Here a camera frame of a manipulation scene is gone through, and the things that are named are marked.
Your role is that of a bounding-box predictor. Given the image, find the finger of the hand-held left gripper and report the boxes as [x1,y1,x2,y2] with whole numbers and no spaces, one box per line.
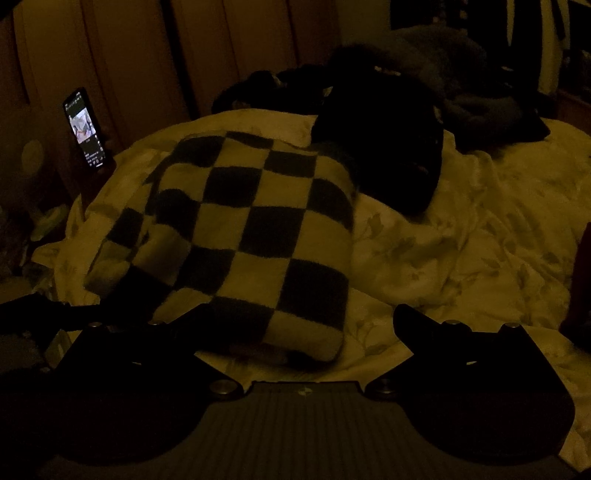
[0,293,101,333]

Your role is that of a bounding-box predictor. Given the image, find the checkered fleece blanket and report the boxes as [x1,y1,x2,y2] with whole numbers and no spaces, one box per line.
[83,130,361,363]

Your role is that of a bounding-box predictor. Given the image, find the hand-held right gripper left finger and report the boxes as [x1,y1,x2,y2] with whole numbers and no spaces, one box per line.
[50,304,242,398]

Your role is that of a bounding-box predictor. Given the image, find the black garment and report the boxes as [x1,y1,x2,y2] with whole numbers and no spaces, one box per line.
[311,69,445,217]

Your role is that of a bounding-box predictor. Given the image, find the hanging dark clothes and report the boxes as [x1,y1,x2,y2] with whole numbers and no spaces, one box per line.
[503,0,591,93]

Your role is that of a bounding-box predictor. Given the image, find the dark folded garment red trim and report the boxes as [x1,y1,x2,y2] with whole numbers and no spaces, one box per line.
[558,222,591,347]

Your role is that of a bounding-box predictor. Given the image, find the grey fluffy clothes pile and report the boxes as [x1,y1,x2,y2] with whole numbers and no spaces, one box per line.
[379,25,552,151]

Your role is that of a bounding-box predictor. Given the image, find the pale round fan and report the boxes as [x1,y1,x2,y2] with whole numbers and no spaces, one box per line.
[0,106,61,208]

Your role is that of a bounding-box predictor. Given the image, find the lit smartphone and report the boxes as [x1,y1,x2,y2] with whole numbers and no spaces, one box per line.
[62,87,116,172]

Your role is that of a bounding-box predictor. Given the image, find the floral cream duvet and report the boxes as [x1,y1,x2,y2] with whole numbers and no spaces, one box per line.
[32,111,591,467]

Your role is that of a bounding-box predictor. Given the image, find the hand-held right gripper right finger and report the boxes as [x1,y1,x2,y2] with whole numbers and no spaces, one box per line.
[368,304,561,398]

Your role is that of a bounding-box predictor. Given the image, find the small black clothes heap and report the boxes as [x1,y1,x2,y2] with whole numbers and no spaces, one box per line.
[211,62,338,114]

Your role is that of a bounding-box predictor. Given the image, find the pale green cloth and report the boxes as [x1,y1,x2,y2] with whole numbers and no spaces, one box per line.
[30,205,70,241]

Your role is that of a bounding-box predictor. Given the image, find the wooden wardrobe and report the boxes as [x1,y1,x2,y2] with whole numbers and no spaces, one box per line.
[0,0,393,195]

